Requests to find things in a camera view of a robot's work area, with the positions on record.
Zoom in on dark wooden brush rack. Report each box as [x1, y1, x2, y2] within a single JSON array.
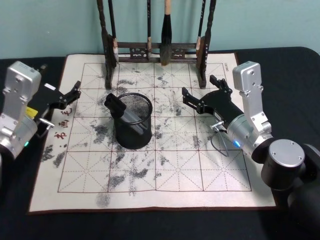
[[96, 0, 217, 90]]

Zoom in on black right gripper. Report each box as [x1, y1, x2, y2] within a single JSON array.
[[181, 74, 245, 126]]

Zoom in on black table cloth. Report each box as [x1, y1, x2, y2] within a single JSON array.
[[0, 46, 320, 240]]

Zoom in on grey brush with black cap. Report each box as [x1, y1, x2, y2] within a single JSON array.
[[103, 93, 146, 136]]

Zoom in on large black-bristled calligraphy brush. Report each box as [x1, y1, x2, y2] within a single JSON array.
[[160, 0, 174, 67]]

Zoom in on black mesh pen cup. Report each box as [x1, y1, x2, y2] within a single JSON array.
[[112, 92, 154, 150]]

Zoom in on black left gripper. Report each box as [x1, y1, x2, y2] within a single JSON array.
[[26, 80, 82, 121]]

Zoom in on thin dark-handled calligraphy brush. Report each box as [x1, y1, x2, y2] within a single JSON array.
[[195, 0, 207, 70], [106, 0, 120, 67], [145, 0, 153, 61]]

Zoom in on cream gridded calligraphy felt mat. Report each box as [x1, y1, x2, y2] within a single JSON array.
[[26, 51, 277, 216]]

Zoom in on thin dark right gripper cable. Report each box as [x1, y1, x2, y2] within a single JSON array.
[[209, 119, 230, 158]]

